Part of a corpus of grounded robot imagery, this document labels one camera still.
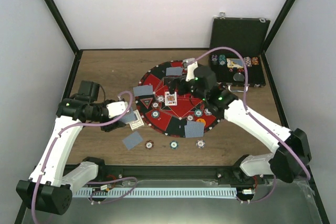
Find light blue slotted cable duct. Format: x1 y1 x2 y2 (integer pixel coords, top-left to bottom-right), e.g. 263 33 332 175
73 187 237 199

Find white chip stack in case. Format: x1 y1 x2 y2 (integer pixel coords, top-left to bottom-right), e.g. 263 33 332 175
244 57 252 67

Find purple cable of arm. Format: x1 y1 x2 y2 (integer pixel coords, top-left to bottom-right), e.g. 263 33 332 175
30 90 138 224
187 46 312 204

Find face up king card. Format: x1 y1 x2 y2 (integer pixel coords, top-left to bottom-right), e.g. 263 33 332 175
164 91 177 106

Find red dice in case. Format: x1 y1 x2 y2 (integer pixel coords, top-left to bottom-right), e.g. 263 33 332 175
229 68 244 72

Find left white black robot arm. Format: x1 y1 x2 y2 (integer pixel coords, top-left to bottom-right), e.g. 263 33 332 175
16 81 132 215

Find black poker chip case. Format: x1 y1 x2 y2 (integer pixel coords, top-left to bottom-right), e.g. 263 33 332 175
208 15 270 87

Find purple chip stack in case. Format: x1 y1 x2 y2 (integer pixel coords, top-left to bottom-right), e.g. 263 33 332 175
211 55 218 65

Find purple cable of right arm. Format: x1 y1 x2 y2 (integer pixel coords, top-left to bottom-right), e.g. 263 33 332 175
187 46 312 204

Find triangular all in token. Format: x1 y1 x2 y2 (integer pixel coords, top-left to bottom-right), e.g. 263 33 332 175
140 98 153 109

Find teal chip stack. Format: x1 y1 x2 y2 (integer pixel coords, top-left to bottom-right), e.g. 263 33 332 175
218 55 226 66
170 141 178 150

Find red brown chip stack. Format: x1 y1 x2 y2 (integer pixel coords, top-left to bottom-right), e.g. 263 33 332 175
145 141 154 149

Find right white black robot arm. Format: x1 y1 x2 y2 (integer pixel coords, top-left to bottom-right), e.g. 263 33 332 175
164 63 311 184

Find teal chip stack in case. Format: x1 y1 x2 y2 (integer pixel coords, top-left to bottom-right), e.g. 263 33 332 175
218 55 226 66

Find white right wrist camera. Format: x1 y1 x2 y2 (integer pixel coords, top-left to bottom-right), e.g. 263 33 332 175
182 58 198 82

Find blue white chip stack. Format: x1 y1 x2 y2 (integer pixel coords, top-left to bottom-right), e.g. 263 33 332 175
196 140 205 148

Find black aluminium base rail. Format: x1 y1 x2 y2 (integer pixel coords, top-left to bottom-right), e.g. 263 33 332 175
104 165 255 185

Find card deck in case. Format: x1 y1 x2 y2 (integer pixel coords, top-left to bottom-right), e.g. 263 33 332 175
227 58 244 69

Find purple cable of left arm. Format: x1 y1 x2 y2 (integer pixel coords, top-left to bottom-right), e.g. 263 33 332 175
30 90 138 224

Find orange chip stack in case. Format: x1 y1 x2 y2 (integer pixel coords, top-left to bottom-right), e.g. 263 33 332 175
251 57 259 66

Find round red black poker mat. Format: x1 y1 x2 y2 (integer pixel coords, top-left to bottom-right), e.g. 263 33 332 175
134 60 220 137

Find dealt card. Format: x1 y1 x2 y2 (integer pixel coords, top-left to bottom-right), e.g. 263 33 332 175
166 67 183 76
122 131 143 150
133 85 153 97
184 121 205 138

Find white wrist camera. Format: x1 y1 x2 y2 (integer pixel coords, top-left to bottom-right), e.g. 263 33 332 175
106 101 128 119
182 58 198 82

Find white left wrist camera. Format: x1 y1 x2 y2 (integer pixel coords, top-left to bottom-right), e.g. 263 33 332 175
106 101 128 119

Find white playing card box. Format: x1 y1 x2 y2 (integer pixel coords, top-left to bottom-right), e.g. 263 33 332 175
129 110 144 131

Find playing card deck with box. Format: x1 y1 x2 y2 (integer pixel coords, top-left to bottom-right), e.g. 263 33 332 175
119 113 137 124

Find orange big blind button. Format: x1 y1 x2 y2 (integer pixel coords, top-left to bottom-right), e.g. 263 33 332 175
196 118 206 125

